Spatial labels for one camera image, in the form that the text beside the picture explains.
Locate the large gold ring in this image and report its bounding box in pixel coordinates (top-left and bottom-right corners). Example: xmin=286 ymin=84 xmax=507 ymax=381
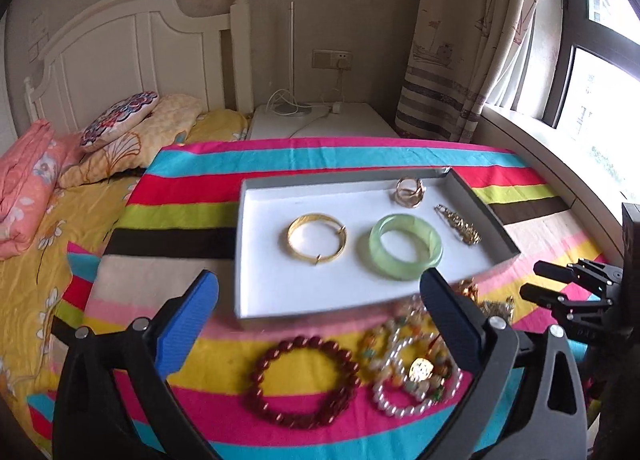
xmin=393 ymin=177 xmax=427 ymax=210

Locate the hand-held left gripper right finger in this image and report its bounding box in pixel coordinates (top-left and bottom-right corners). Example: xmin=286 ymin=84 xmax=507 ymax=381
xmin=419 ymin=267 xmax=591 ymax=460

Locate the white pole lamp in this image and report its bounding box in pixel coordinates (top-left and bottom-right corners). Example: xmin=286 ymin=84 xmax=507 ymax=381
xmin=267 ymin=1 xmax=313 ymax=117

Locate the silver brooch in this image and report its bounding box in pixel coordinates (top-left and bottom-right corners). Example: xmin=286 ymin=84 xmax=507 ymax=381
xmin=480 ymin=296 xmax=516 ymax=325

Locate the colourful striped blanket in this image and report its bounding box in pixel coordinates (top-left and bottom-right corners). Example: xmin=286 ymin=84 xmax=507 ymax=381
xmin=27 ymin=136 xmax=626 ymax=460

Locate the beige wall socket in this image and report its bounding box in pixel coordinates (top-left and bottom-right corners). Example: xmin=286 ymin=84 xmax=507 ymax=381
xmin=312 ymin=49 xmax=352 ymax=72

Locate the dark red bead bracelet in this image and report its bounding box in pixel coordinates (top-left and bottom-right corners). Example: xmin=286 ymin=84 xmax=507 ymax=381
xmin=243 ymin=335 xmax=362 ymax=430

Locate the folded pink floral quilt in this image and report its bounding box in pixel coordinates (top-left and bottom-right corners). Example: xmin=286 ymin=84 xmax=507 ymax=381
xmin=0 ymin=120 xmax=83 ymax=261

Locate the red cord gold charm bracelet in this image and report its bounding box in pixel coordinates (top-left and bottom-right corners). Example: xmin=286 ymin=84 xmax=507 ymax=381
xmin=407 ymin=330 xmax=451 ymax=383

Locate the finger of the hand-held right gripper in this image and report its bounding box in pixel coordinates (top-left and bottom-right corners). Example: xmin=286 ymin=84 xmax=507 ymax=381
xmin=533 ymin=259 xmax=624 ymax=297
xmin=519 ymin=284 xmax=621 ymax=341

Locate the gold bangle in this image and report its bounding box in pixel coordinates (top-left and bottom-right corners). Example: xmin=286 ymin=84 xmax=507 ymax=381
xmin=287 ymin=213 xmax=348 ymax=267

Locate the dark framed window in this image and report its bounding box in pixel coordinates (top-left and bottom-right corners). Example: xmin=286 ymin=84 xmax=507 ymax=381
xmin=542 ymin=0 xmax=640 ymax=201

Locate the white nightstand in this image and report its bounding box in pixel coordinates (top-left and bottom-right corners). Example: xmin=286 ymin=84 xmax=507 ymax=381
xmin=248 ymin=101 xmax=401 ymax=142

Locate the gold hairpin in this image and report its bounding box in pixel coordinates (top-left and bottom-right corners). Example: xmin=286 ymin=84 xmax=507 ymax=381
xmin=434 ymin=204 xmax=482 ymax=247

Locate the grey cardboard jewelry box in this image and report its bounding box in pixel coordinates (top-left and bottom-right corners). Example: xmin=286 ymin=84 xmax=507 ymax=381
xmin=233 ymin=167 xmax=522 ymax=334

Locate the yellow floral bedsheet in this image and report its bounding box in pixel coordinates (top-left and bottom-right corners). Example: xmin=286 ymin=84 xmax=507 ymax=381
xmin=0 ymin=110 xmax=251 ymax=441

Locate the white wooden headboard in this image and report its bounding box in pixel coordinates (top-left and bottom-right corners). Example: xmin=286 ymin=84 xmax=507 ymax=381
xmin=24 ymin=0 xmax=253 ymax=136

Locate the white charger cable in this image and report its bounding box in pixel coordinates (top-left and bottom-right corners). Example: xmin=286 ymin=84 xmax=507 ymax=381
xmin=265 ymin=57 xmax=351 ymax=117

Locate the white window sill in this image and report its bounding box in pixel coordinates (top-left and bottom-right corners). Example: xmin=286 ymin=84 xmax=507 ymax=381
xmin=480 ymin=105 xmax=640 ymax=261

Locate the embroidered flower pillow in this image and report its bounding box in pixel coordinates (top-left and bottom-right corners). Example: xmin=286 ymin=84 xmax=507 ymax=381
xmin=80 ymin=90 xmax=160 ymax=153

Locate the white pearl bracelet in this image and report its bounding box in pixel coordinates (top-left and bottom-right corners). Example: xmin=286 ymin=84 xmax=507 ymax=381
xmin=371 ymin=335 xmax=463 ymax=418

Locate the green jade bangle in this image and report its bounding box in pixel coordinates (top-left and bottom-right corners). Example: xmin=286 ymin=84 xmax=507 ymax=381
xmin=356 ymin=214 xmax=444 ymax=282

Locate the patterned striped curtain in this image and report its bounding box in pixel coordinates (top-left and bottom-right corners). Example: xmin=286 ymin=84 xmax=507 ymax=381
xmin=395 ymin=0 xmax=563 ymax=143

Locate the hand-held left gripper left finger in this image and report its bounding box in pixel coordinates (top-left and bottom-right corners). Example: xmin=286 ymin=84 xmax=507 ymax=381
xmin=51 ymin=269 xmax=221 ymax=460

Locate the multicolour bead bracelet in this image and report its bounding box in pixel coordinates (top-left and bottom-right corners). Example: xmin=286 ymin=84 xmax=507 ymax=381
xmin=357 ymin=297 xmax=451 ymax=376

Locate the pale yellow quilted pillow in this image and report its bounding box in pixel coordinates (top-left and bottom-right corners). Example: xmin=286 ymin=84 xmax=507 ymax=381
xmin=57 ymin=94 xmax=203 ymax=189

